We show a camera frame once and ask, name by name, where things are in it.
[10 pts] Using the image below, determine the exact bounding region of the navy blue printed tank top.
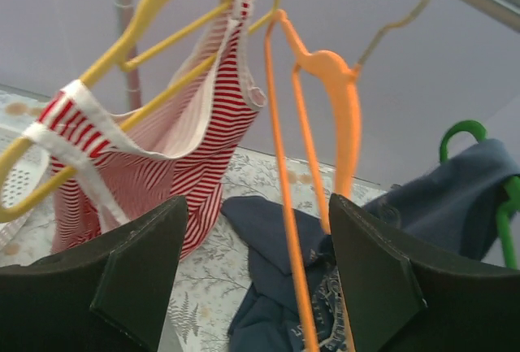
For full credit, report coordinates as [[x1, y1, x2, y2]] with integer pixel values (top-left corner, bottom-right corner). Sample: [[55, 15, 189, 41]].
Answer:
[[220, 137, 520, 352]]

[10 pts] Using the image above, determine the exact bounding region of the white basket at back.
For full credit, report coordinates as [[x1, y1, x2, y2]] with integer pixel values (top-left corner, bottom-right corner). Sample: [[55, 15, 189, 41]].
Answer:
[[2, 146, 49, 207]]

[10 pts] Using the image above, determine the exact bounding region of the floral table cloth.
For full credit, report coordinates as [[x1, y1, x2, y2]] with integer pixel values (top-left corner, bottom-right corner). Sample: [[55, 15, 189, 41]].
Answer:
[[1, 86, 384, 351]]

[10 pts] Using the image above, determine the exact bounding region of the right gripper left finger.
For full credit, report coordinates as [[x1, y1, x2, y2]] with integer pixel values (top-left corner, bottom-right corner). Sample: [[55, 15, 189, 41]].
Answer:
[[1, 196, 188, 351]]

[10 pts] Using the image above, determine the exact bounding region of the yellow plastic hanger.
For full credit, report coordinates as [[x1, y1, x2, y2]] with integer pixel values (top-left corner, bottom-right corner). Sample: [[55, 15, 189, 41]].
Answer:
[[1, 0, 280, 224]]

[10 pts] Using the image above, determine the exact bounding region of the green plastic hanger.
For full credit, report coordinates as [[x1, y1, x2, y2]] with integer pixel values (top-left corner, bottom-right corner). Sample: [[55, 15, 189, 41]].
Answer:
[[439, 120, 519, 269]]

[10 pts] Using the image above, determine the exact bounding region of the orange plastic hanger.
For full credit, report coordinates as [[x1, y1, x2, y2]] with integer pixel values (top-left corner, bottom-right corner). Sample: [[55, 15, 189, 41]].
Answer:
[[264, 9, 362, 351]]

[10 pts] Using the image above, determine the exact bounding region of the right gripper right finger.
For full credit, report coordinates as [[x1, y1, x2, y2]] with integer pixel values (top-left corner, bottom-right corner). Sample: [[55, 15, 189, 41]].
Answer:
[[329, 194, 519, 352]]

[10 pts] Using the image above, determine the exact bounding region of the red white striped tank top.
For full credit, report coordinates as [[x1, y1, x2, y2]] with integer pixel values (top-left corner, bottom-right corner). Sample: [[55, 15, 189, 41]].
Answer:
[[25, 0, 267, 255]]

